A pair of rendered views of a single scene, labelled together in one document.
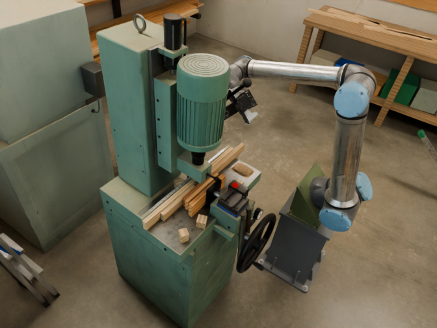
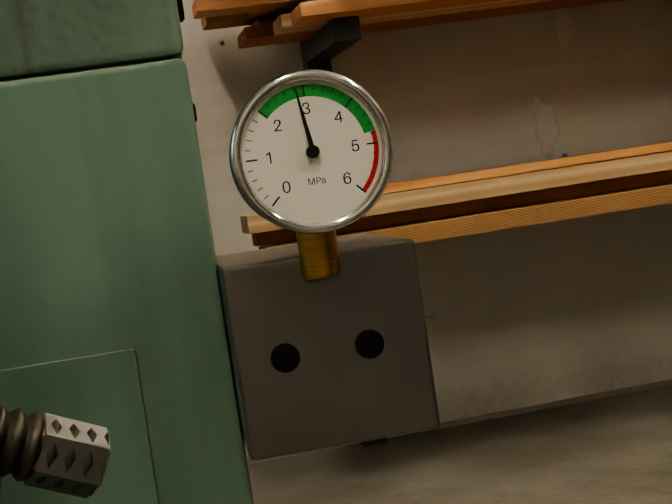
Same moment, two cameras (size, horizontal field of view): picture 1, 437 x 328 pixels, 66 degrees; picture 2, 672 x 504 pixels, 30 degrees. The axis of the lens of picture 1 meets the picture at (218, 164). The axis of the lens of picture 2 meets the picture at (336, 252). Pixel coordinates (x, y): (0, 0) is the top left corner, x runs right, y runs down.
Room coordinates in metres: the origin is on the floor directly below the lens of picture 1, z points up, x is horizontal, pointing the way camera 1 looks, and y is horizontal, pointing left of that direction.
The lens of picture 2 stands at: (0.82, -0.62, 0.65)
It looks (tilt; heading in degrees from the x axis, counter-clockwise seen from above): 3 degrees down; 51
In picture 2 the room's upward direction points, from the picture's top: 8 degrees counter-clockwise
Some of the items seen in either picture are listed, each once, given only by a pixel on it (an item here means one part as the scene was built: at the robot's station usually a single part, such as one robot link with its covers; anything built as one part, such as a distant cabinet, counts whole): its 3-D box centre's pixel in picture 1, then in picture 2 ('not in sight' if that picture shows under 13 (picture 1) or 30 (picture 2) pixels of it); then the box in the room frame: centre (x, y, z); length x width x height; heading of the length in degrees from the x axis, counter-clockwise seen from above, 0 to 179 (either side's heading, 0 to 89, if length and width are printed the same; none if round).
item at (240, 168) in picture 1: (242, 168); not in sight; (1.19, -0.12, 0.91); 0.10 x 0.07 x 0.02; 58
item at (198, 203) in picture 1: (207, 194); not in sight; (0.97, 0.03, 0.94); 0.23 x 0.02 x 0.07; 148
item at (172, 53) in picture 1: (172, 41); not in sight; (1.09, 0.20, 1.54); 0.08 x 0.08 x 0.17; 58
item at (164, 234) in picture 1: (214, 205); not in sight; (0.96, -0.01, 0.87); 0.61 x 0.30 x 0.06; 148
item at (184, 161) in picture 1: (194, 167); not in sight; (1.03, 0.10, 1.03); 0.14 x 0.07 x 0.09; 58
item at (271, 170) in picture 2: (257, 214); (310, 177); (1.13, -0.23, 0.65); 0.06 x 0.04 x 0.08; 148
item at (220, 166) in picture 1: (207, 177); not in sight; (1.09, 0.04, 0.92); 0.60 x 0.02 x 0.04; 148
